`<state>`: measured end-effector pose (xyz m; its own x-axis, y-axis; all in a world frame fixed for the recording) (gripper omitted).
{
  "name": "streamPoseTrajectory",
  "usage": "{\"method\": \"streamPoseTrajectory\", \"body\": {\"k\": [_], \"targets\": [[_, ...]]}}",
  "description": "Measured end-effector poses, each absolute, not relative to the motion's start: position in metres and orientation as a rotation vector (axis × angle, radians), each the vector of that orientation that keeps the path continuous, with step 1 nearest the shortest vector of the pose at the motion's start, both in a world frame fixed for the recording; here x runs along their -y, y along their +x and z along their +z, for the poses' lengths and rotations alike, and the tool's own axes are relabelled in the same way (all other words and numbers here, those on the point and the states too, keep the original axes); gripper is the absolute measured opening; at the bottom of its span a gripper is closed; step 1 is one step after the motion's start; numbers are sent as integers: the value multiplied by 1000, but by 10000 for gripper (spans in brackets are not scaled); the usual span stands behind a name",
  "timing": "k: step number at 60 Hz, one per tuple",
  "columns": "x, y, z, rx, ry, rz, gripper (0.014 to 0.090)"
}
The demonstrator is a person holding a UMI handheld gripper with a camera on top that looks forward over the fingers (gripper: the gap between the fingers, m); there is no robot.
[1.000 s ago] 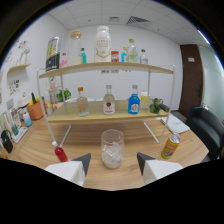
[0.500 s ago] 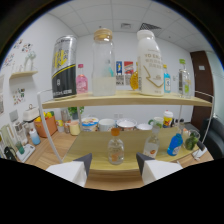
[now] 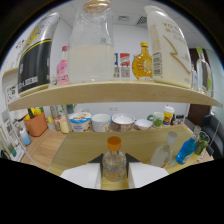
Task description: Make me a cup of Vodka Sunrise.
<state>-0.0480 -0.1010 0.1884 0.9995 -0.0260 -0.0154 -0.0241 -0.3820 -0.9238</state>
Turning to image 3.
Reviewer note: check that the two-tier wooden shelf rack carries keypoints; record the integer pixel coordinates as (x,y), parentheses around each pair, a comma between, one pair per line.
(110,93)

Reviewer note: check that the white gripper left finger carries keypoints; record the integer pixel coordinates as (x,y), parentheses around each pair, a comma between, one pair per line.
(83,175)

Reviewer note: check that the large glass jar cork lid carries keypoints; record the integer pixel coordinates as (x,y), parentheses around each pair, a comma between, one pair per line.
(90,56)

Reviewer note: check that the tall black and white can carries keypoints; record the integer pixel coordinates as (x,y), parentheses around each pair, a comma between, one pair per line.
(36,60)

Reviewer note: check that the brown door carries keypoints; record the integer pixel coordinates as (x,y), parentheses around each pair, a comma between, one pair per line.
(198,115)

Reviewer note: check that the ceiling air vent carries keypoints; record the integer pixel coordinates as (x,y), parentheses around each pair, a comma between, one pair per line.
(141,20)

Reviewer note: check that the glass jar of limes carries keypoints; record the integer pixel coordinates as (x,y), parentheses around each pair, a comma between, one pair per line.
(201,143)

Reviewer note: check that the amber liquid bottle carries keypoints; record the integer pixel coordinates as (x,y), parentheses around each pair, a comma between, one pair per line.
(142,65)

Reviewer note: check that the pink liquid bottle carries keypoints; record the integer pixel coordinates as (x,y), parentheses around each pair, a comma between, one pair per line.
(62,71)

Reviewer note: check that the black chair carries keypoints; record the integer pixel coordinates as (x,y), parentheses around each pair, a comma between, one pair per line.
(213,133)

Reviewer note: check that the patterned bowl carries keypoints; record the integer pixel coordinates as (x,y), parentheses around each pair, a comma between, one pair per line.
(122,122)

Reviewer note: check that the red wall poster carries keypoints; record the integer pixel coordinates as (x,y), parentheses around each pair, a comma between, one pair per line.
(125,65)

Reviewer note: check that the blue liquid bottle silver cap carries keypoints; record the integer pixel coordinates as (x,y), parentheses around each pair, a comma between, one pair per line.
(186,151)

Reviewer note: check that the white container red lid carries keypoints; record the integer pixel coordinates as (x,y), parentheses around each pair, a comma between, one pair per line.
(168,116)

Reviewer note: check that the green mug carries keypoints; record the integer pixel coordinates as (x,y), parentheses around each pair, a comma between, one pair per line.
(157,120)

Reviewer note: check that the blue printed tub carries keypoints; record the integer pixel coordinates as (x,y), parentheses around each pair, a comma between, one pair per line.
(80,122)

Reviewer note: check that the clear bottle red label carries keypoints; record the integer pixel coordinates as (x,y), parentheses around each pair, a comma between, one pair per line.
(161,153)

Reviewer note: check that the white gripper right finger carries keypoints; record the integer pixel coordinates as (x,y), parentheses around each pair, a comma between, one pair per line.
(146,173)

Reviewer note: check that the small white bowl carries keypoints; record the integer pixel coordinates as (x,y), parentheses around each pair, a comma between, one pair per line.
(143,124)

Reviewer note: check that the white and blue bottle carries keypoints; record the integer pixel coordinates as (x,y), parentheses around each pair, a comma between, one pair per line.
(25,137)

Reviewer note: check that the blue wall poster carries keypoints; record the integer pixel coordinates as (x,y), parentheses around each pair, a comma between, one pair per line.
(116,65)

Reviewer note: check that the clear bottle orange cap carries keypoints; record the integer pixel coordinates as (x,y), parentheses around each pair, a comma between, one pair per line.
(114,165)

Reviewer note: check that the green potted plant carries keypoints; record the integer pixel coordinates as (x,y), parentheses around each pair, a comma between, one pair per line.
(70,108)

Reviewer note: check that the orange container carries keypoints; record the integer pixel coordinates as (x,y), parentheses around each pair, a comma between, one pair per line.
(36,126)

